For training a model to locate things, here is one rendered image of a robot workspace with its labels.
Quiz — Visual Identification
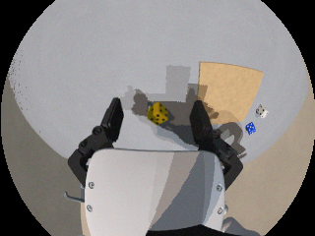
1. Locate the blue die with white pips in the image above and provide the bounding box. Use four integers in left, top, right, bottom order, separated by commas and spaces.
246, 122, 255, 135

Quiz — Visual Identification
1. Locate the yellow die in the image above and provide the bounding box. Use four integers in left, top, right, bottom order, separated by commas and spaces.
148, 102, 168, 125

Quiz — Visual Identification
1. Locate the light orange mat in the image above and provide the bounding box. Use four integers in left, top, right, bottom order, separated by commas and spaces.
197, 62, 264, 125

